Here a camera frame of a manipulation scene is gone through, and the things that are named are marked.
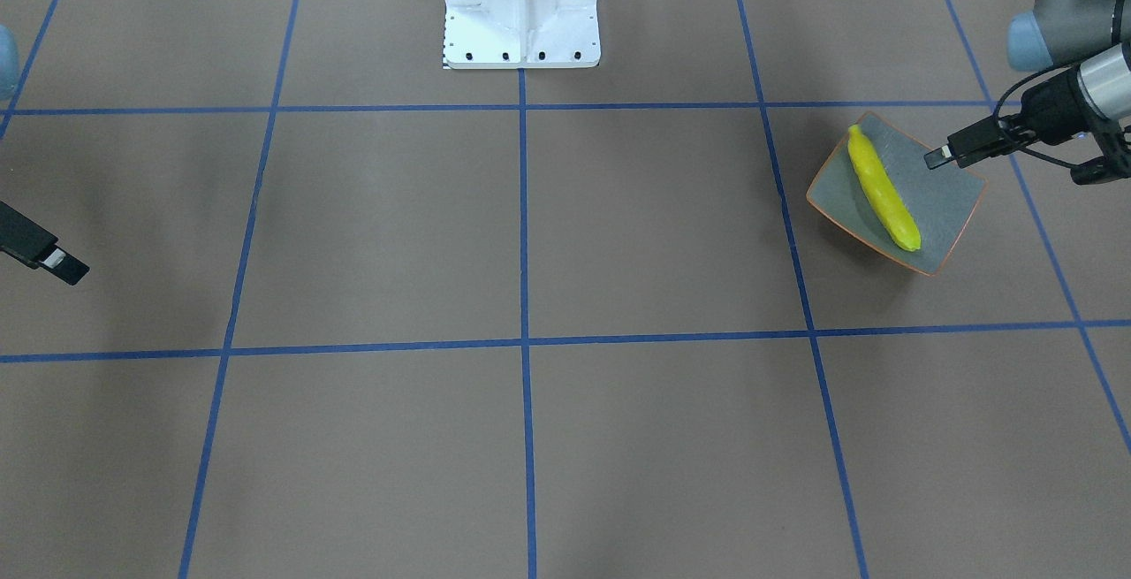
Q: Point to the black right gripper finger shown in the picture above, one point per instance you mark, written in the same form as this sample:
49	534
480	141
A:
34	246

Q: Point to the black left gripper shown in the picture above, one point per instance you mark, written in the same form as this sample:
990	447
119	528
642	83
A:
1049	105

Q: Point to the yellow banana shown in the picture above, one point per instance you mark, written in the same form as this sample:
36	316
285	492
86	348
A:
883	197

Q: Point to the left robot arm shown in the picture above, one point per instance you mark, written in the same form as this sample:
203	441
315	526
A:
1075	55

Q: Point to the grey square plate orange rim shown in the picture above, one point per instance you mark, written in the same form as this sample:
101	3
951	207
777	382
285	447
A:
941	202

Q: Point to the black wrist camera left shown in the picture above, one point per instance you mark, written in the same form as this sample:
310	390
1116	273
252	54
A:
1114	160

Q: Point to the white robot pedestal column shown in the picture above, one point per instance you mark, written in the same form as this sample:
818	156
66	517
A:
521	34

